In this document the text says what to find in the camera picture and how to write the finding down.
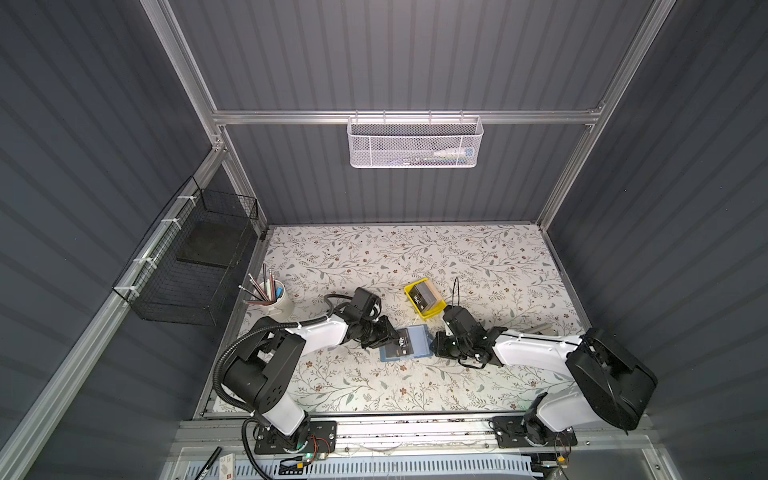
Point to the white wire mesh basket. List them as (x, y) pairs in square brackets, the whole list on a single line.
[(389, 142)]

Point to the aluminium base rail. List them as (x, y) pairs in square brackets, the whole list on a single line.
[(452, 431)]

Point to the yellow plastic card tray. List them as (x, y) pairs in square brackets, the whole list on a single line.
[(439, 307)]

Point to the blue leather card holder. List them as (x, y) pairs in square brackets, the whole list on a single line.
[(412, 342)]

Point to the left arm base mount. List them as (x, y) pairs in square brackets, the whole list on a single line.
[(311, 437)]

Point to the white tube in basket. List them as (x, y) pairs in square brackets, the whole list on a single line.
[(450, 155)]

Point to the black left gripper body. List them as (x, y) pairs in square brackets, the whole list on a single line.
[(382, 331)]

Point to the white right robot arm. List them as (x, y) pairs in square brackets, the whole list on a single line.
[(607, 382)]

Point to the black wire mesh basket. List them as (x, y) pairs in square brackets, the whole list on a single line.
[(195, 260)]

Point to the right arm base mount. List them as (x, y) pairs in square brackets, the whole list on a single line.
[(516, 431)]

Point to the pens in cup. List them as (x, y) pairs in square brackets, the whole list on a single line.
[(264, 290)]

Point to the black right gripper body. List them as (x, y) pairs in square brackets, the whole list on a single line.
[(450, 344)]

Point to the white pen cup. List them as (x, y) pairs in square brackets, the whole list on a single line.
[(283, 307)]

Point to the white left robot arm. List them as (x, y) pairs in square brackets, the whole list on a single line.
[(254, 372)]

